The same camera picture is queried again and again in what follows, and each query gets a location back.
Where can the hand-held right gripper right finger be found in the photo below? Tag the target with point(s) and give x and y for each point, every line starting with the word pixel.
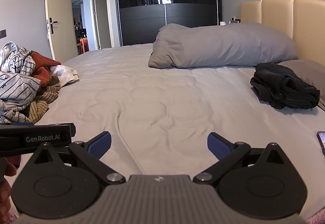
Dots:
pixel 218 145

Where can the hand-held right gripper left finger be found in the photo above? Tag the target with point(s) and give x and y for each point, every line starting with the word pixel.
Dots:
pixel 100 144

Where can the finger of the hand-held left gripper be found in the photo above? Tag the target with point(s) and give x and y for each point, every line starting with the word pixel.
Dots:
pixel 73 131

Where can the grey striped bow-print top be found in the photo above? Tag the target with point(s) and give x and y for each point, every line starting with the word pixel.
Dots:
pixel 17 87

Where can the black jeans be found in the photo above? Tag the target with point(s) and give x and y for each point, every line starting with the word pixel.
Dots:
pixel 265 94

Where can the black sweatshirt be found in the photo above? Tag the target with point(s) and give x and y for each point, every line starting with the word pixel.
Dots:
pixel 276 71

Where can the person's left hand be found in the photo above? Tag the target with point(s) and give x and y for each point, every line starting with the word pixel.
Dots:
pixel 5 198

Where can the olive striped garment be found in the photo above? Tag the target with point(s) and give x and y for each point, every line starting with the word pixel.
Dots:
pixel 38 109

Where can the white garment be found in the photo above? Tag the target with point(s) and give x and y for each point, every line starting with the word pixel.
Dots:
pixel 63 73

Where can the grey striped bow-print pants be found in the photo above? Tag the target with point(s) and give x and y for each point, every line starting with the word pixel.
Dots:
pixel 22 61

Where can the orange chair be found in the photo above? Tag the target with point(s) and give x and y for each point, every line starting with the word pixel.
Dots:
pixel 84 45

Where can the grey pillow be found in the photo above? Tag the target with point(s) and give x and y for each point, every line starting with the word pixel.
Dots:
pixel 215 43
pixel 312 71

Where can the smartphone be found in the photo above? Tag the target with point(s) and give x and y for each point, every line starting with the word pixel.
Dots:
pixel 322 142

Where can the white hallway door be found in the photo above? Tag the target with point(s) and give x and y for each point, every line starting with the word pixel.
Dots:
pixel 101 15

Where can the cream door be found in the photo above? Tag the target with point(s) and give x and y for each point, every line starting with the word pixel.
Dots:
pixel 61 10

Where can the purple fleece robe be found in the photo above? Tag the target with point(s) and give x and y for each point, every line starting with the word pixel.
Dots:
pixel 317 220

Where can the black sliding-door wardrobe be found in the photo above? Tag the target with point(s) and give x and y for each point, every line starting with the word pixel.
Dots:
pixel 142 23

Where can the cream padded headboard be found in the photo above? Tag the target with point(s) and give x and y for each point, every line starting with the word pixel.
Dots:
pixel 276 10

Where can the wall light switch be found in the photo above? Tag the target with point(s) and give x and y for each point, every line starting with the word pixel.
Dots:
pixel 2 33

